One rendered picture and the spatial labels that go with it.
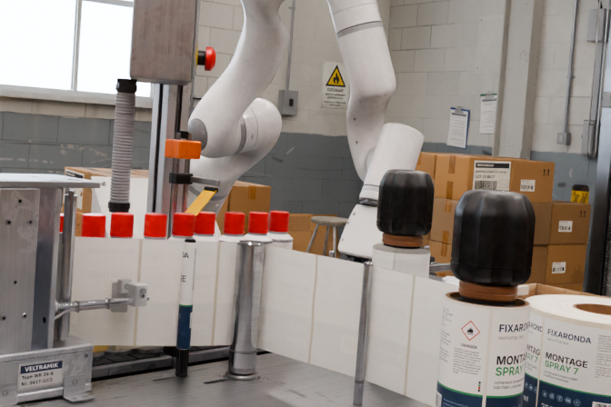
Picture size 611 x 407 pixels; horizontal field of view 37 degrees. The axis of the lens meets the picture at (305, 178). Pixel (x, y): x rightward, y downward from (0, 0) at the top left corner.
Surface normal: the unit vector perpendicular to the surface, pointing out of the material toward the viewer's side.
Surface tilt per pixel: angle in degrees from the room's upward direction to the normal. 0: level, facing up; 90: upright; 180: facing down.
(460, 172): 90
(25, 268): 90
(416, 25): 90
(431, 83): 90
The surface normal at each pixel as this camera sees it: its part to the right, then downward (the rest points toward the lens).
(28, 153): 0.54, 0.08
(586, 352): -0.46, 0.01
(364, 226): -0.65, -0.35
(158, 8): 0.16, 0.07
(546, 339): -0.88, -0.04
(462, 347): -0.64, 0.00
